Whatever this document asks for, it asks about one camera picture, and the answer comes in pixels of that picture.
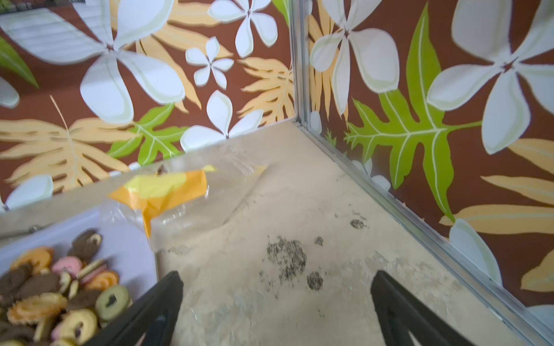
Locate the metal rod tool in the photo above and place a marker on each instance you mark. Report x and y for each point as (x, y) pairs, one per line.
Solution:
(22, 232)

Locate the ziploc bag with yellow toy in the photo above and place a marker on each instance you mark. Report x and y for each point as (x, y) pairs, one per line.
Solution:
(182, 200)

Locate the lavender plastic tray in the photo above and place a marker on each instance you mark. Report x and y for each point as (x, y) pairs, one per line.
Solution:
(125, 248)

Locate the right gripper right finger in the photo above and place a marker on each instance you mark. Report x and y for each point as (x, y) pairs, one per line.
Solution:
(403, 318)

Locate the pile of poured cookies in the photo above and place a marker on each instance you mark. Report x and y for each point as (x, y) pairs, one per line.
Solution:
(60, 301)

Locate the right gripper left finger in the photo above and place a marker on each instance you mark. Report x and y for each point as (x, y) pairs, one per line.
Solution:
(151, 320)

